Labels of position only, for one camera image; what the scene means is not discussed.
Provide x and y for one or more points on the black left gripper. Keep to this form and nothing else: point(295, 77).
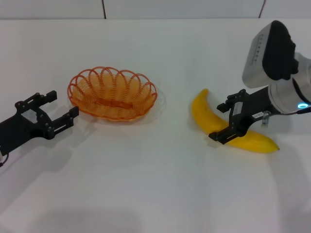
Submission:
point(22, 128)

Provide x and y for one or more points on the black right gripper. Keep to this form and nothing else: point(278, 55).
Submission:
point(255, 106)

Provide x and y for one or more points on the yellow banana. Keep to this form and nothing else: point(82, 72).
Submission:
point(257, 143)

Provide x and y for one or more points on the orange woven plastic basket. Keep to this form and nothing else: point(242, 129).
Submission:
point(114, 99)

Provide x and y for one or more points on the metal right gripper connector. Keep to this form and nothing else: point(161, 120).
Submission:
point(266, 117)

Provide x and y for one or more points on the grey black wrist camera box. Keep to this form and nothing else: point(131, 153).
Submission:
point(274, 53)

